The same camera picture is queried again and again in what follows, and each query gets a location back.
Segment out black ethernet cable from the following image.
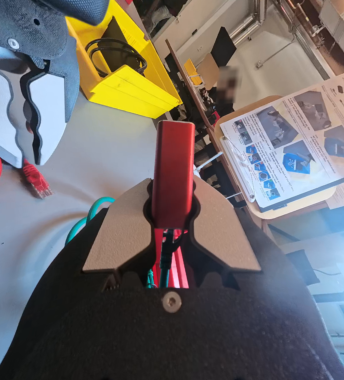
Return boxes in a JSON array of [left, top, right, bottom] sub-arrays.
[[85, 38, 147, 78]]

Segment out green ethernet cable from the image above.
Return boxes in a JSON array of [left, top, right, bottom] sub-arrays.
[[65, 197, 174, 289]]

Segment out metal duct pipes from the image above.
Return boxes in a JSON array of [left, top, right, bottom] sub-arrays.
[[230, 0, 268, 46]]

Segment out red plastic bin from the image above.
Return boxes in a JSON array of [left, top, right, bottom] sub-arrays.
[[154, 229, 190, 288]]

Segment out red ethernet cable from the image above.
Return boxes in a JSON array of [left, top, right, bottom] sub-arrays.
[[0, 142, 54, 200]]

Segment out instruction sheet board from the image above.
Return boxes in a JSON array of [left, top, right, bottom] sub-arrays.
[[215, 70, 344, 221]]

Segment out yellow plastic bin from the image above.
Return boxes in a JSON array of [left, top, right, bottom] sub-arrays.
[[65, 0, 183, 119]]

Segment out red metal network switch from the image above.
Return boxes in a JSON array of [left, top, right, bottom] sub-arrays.
[[152, 120, 196, 229]]

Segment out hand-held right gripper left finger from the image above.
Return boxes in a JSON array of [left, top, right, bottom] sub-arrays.
[[82, 178, 156, 272]]

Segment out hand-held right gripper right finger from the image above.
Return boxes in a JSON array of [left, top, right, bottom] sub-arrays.
[[187, 175, 261, 272]]

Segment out black bin divider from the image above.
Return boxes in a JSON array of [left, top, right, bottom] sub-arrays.
[[101, 16, 129, 42]]

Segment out black flag panel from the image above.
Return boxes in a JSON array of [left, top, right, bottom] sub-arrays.
[[211, 27, 237, 67]]

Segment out wooden desk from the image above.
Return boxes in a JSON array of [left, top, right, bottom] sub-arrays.
[[165, 39, 220, 131]]

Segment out brown cardboard panel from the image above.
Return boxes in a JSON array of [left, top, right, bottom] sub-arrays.
[[196, 53, 220, 90]]

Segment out small yellow bin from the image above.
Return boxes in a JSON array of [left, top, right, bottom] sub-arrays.
[[184, 59, 204, 85]]

